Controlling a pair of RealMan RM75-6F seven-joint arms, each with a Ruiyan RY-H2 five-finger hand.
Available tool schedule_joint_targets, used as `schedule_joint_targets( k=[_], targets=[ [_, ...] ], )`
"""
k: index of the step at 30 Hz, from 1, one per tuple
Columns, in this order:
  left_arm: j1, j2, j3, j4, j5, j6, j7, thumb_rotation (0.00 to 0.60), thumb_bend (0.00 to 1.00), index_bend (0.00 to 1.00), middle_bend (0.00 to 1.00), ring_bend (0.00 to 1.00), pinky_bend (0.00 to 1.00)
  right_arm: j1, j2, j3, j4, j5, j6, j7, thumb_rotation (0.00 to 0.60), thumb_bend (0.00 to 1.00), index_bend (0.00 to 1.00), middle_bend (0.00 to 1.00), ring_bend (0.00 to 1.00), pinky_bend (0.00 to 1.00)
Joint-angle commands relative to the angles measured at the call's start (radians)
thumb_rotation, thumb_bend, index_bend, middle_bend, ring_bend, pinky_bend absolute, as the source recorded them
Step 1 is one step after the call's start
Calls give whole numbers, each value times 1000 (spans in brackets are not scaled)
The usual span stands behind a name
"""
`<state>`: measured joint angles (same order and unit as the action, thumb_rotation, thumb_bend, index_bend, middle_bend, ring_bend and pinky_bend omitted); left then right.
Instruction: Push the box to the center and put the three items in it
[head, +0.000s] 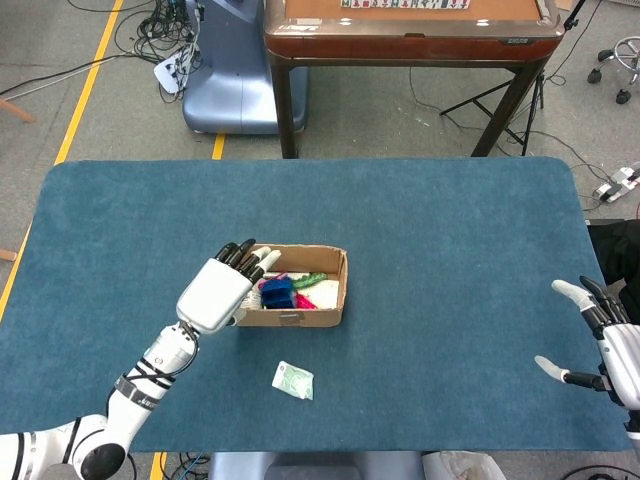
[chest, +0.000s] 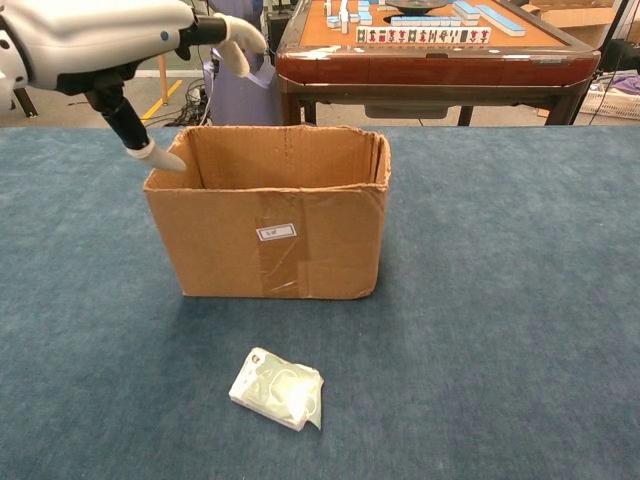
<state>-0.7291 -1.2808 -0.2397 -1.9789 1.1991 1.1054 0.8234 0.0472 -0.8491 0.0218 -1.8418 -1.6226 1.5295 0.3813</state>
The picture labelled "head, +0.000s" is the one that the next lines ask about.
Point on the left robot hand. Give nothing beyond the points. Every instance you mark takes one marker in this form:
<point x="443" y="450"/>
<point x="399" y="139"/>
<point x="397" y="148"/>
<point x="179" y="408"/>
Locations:
<point x="215" y="297"/>

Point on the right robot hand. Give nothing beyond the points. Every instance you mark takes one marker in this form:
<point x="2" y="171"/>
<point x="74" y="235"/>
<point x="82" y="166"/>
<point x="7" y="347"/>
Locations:
<point x="625" y="355"/>

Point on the blue plastic block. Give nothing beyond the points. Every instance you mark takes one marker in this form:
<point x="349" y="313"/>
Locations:
<point x="277" y="295"/>

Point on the cardboard box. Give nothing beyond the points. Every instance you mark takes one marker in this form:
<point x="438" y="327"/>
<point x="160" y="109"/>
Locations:
<point x="320" y="318"/>

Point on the white green paper packet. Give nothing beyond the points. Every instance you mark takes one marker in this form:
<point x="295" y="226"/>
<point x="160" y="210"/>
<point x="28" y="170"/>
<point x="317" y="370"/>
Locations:
<point x="292" y="381"/>

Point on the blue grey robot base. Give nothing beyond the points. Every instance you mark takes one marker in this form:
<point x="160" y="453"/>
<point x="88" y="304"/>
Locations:
<point x="225" y="90"/>

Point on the white plastic bag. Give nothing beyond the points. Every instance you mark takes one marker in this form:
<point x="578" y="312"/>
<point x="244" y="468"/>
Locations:
<point x="460" y="467"/>

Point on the small wooden block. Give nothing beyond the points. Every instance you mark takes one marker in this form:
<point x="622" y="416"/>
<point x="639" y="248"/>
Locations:
<point x="6" y="255"/>

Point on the pink green feather shuttlecock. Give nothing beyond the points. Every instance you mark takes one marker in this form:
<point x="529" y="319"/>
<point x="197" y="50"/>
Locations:
<point x="310" y="280"/>

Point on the black cloth bundle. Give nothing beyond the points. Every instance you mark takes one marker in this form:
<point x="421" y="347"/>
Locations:
<point x="617" y="250"/>

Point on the flat white packet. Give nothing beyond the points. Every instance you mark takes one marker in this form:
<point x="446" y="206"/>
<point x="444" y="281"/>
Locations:
<point x="328" y="297"/>

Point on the white grey power strip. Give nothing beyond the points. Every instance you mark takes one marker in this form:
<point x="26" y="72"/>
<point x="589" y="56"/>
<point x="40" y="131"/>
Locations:
<point x="612" y="190"/>

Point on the grey blue robot torso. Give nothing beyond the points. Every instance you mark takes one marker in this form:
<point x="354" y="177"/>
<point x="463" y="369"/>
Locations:
<point x="310" y="467"/>

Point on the teal table mat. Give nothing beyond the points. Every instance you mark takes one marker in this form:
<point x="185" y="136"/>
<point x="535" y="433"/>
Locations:
<point x="400" y="225"/>

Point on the white power strip with plugs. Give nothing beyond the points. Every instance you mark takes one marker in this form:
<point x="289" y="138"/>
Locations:
<point x="167" y="75"/>

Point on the wheeled metal stool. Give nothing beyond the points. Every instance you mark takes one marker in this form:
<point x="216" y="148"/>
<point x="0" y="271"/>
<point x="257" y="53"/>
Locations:
<point x="622" y="95"/>

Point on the slanted wooden leg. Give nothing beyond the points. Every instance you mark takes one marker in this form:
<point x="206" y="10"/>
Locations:
<point x="15" y="111"/>

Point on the black tripod stand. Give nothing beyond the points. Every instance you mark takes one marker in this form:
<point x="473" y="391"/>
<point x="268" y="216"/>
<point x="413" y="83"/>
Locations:
<point x="475" y="98"/>

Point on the brown mahjong table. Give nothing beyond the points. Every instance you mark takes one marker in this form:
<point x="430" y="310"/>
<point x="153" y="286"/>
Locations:
<point x="400" y="47"/>

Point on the row of mahjong tiles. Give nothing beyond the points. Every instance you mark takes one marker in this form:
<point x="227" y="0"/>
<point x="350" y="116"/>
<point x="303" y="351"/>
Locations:
<point x="400" y="3"/>

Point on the black chair frame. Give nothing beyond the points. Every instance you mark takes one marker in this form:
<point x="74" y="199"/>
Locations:
<point x="634" y="300"/>

